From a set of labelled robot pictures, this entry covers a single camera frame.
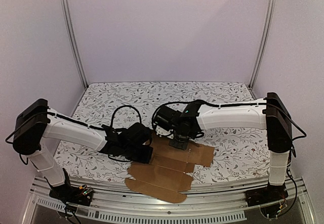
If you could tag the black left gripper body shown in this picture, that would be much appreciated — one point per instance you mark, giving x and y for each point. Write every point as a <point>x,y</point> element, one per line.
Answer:
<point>131,153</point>

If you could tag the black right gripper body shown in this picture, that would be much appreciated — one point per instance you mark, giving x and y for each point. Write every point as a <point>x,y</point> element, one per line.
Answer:
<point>179,143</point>

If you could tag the brown cardboard box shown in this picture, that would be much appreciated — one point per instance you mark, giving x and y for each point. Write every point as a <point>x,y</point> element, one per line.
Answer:
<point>167,175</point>

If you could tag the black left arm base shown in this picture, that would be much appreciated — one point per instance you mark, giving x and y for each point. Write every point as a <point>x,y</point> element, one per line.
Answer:
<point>67,193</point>

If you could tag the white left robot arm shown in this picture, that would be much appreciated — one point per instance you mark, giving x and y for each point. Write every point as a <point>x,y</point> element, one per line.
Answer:
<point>39,122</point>

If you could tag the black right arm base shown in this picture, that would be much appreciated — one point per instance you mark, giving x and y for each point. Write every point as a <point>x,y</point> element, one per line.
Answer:
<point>265,195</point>

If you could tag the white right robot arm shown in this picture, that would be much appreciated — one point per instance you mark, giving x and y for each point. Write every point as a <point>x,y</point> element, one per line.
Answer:
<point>266,114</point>

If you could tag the floral patterned table mat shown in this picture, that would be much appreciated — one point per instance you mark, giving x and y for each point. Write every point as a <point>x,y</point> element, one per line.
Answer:
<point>240,153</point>

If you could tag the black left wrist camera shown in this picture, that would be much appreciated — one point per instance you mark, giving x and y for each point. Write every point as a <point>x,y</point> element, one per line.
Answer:
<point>137,134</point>

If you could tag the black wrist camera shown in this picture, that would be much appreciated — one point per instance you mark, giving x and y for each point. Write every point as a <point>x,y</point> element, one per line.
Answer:
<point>166,118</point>
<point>137,134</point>

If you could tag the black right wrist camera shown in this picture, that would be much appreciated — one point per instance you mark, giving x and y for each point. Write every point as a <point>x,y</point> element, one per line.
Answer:
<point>166,118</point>

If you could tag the aluminium front table rail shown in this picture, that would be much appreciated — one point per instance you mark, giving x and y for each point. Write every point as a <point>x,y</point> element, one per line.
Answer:
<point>205,203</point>

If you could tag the right aluminium frame post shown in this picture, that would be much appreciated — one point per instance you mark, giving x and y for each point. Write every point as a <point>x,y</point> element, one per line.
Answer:
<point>263,42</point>

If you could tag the aluminium frame post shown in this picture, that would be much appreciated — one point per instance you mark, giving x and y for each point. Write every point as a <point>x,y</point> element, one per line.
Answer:
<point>263,42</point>
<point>73,43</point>

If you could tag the left aluminium frame post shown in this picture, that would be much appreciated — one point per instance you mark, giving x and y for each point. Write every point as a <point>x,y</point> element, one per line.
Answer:
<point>73,43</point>

